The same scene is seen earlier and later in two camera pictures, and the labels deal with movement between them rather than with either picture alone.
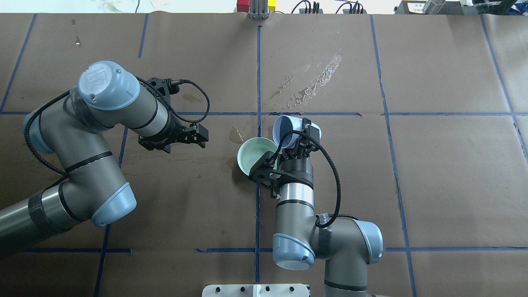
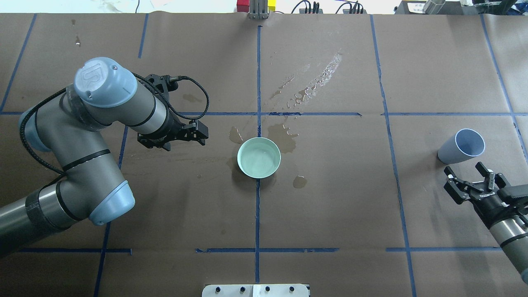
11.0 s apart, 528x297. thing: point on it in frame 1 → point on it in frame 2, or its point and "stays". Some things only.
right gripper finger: [307, 127] → [489, 173]
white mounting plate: [255, 290] stays
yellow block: [272, 4] stays
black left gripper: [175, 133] stays
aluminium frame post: [258, 9] stays
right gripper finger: [293, 151] → [458, 189]
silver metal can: [433, 7] stays
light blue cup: [284, 123] → [467, 143]
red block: [243, 5] stays
